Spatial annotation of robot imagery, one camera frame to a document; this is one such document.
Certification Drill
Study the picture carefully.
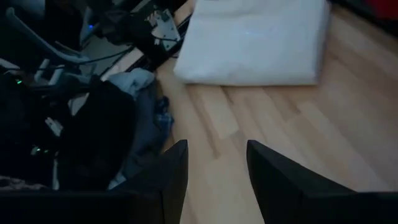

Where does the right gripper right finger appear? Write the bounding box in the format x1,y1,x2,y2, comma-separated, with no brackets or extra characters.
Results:
246,139,355,224

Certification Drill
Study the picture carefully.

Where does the red plastic laundry bin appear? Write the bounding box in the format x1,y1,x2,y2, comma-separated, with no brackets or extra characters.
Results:
365,0,398,20

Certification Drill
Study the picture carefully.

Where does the cream canvas tote bag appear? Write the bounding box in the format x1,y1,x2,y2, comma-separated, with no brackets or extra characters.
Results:
173,0,331,86

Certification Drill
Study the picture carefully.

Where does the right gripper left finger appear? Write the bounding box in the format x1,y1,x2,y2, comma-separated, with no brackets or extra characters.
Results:
111,139,189,224

